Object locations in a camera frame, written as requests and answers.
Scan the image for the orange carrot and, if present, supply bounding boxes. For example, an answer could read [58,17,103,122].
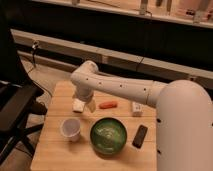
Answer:
[99,101,118,109]

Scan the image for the black office chair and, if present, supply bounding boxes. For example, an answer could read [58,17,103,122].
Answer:
[0,9,47,165]

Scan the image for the wooden table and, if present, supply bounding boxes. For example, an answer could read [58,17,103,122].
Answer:
[31,81,157,171]

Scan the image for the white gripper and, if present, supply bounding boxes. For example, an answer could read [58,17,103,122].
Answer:
[77,96,96,113]

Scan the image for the white tube with red cap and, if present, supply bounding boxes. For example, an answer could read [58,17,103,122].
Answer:
[132,102,142,117]

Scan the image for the white sponge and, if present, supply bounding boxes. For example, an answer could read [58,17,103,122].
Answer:
[73,99,85,113]

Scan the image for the green bowl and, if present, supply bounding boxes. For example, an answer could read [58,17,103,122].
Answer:
[90,117,127,156]

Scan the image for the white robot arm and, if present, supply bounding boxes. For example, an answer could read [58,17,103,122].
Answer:
[71,60,213,171]

